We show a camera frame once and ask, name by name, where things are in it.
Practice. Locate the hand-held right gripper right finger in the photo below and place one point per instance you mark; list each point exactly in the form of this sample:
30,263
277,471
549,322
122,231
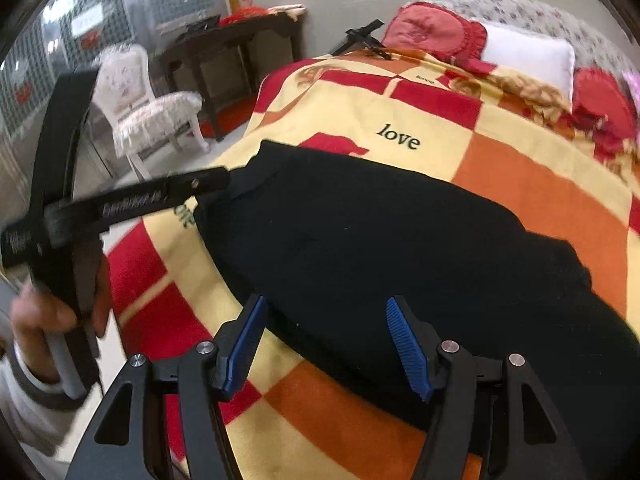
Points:
407,352

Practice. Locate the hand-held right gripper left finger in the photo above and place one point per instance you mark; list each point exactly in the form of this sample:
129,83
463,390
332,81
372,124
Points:
244,347

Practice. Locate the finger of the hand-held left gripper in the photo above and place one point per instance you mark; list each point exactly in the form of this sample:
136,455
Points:
205,181

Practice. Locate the black pants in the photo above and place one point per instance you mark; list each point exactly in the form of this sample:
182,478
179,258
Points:
400,240

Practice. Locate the red floor mat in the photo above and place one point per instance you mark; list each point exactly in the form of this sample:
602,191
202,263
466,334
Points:
230,117

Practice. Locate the white upholstered chair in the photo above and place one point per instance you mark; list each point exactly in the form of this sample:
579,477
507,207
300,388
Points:
150,110

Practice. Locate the dark wooden table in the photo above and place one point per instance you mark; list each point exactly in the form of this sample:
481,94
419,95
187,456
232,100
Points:
235,40

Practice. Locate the black flat object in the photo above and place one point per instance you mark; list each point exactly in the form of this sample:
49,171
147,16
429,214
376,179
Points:
202,24

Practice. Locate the red cloth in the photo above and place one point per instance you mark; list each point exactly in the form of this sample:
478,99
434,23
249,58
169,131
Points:
245,16

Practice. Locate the beige cloth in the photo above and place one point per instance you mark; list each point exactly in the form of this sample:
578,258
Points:
287,9

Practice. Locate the checkered printed blanket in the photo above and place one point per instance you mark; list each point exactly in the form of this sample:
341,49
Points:
525,180

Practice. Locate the black tripod stand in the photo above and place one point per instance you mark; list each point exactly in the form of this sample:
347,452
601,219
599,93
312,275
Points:
367,35

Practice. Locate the red ruffled pillow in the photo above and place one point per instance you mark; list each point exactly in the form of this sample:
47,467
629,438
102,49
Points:
425,30
602,105

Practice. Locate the white pillow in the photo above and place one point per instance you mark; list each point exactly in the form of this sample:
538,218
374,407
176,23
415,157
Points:
530,57

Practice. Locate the floral headboard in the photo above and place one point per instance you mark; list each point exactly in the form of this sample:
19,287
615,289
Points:
550,15

